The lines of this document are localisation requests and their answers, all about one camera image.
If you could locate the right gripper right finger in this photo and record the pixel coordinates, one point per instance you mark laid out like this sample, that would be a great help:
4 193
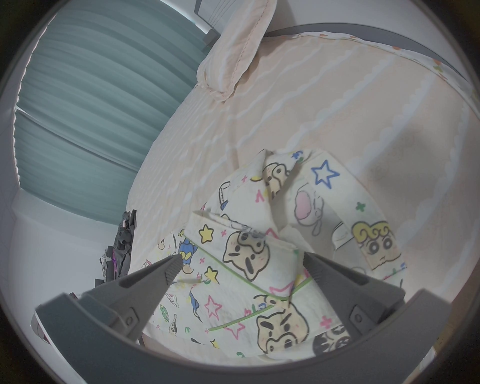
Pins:
360 296

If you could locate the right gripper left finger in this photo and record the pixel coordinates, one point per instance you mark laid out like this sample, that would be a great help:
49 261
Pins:
123 300

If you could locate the white printed pyjama top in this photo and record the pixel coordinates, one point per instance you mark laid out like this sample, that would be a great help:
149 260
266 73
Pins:
255 262

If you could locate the bed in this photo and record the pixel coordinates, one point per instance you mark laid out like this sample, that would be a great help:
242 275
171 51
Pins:
356 112

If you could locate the black garment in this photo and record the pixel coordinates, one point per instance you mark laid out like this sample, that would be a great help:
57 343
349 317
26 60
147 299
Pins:
125 240

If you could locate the blue-green curtain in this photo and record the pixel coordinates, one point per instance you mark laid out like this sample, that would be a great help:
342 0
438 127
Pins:
112 67
75 168

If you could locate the pink striped pillow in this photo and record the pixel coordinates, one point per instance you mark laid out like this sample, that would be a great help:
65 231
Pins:
236 48

